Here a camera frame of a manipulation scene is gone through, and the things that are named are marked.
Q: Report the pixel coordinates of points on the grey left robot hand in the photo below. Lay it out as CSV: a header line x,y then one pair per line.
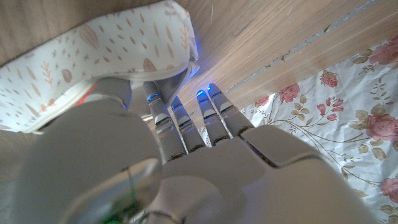
x,y
202,174

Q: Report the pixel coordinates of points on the white patterned pen bag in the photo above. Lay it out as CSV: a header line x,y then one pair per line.
x,y
109,46

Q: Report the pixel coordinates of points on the floral backdrop cloth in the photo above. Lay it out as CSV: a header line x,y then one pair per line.
x,y
342,124

